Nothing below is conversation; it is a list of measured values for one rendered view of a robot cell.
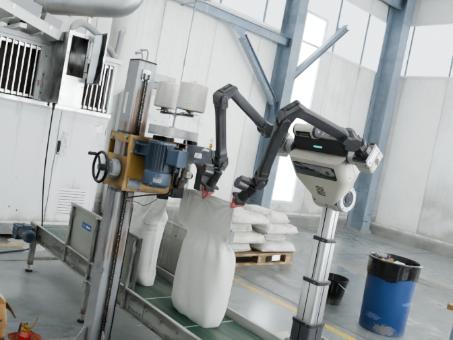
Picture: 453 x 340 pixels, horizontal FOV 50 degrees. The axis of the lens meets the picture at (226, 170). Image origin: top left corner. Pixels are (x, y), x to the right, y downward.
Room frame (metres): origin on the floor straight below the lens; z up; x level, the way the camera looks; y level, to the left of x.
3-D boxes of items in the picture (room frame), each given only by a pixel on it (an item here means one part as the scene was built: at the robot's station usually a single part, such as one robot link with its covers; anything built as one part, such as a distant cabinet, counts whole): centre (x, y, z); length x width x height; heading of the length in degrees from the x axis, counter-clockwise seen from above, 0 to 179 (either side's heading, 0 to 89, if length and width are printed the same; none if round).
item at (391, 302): (4.31, -1.64, 0.32); 0.51 x 0.48 x 0.65; 131
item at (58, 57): (4.86, 1.77, 1.82); 0.51 x 0.27 x 0.71; 41
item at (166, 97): (2.93, 0.44, 1.61); 0.15 x 0.14 x 0.17; 41
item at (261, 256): (6.18, -0.35, 0.07); 1.20 x 0.82 x 0.14; 133
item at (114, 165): (2.69, 0.63, 1.14); 0.11 x 0.06 x 0.11; 41
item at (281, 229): (6.23, -0.71, 0.44); 0.68 x 0.44 x 0.15; 131
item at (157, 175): (2.63, 0.37, 1.21); 0.15 x 0.15 x 0.25
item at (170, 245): (3.60, 0.36, 0.54); 1.05 x 0.02 x 0.41; 41
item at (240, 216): (5.82, -0.28, 0.56); 0.66 x 0.42 x 0.15; 131
